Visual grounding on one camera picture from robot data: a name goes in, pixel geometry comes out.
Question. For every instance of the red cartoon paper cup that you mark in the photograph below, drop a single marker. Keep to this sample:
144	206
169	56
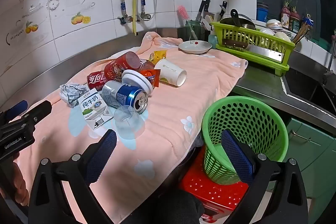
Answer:
118	66

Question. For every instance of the clear plastic cup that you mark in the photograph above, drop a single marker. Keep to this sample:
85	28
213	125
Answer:
128	123

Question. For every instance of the black pan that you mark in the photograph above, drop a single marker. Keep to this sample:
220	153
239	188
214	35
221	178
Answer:
236	22

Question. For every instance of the person's left hand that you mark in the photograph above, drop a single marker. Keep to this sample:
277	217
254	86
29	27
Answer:
20	182

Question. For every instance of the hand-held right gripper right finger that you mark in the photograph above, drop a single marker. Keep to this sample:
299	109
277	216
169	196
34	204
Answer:
236	158

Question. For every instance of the silver foil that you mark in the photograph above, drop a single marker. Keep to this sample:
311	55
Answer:
71	92

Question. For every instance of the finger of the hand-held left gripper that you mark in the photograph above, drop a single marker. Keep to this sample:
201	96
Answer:
17	107
39	111

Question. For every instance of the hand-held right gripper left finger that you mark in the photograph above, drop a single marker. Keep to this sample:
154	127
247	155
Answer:
103	153

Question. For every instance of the green glass jar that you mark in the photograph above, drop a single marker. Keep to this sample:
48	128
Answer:
190	29

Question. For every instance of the white ceramic bowl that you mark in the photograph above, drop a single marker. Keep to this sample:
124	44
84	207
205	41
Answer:
266	31
282	36

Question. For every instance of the steel sink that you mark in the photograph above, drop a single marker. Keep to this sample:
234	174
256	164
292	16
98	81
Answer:
309	92

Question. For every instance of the white green milk carton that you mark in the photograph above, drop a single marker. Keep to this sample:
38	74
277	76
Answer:
90	106

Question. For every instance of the white plate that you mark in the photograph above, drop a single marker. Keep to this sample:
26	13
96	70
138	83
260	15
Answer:
194	47

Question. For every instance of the person's dark trouser leg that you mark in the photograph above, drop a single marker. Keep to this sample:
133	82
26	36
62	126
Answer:
162	208

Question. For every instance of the bundle of chopsticks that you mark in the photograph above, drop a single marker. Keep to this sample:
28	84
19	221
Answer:
300	32

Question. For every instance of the white round lid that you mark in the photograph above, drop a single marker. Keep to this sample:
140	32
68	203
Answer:
134	79

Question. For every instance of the orange snack wrapper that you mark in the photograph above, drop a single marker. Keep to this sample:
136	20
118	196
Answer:
151	75

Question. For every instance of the green plastic basket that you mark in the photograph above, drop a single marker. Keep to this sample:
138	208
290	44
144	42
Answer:
214	161

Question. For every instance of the metal water valve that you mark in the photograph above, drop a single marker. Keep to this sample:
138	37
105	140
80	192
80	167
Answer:
126	19
143	16

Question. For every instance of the white paper cup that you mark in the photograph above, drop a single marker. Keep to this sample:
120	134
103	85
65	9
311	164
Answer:
168	71

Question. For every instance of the green cabinet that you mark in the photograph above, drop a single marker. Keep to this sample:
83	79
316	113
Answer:
312	150

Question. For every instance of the dark utensil holder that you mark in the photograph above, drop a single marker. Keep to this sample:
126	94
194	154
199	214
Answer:
210	29

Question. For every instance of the steel faucet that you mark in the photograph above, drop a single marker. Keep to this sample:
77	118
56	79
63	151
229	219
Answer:
329	66

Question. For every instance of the red lidded jar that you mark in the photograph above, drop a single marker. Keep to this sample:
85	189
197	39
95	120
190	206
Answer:
285	16

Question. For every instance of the blue plastic container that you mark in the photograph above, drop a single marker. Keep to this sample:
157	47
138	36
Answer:
262	12

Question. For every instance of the blue lidded jar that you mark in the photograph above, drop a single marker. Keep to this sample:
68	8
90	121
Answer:
307	22

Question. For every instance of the red cola can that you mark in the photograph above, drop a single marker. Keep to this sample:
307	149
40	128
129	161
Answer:
95	81

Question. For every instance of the yellow snack wrapper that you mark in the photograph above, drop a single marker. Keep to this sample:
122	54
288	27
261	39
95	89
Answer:
157	56

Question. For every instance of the red plastic stool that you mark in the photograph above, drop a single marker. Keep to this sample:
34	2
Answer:
210	193

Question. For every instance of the teal plastic bottle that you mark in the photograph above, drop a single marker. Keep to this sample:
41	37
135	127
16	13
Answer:
213	39

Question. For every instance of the dark green jar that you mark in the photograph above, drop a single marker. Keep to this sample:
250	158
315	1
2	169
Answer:
294	22

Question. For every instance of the green dish rack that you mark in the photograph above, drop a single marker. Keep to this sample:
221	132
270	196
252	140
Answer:
262	61

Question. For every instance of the patterned ceramic bowl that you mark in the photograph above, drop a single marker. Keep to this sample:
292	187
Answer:
274	24

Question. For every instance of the blue drink can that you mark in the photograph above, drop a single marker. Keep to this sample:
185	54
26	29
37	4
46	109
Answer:
120	95

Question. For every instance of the pink printed towel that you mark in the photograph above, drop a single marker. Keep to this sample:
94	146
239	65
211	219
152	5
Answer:
162	113

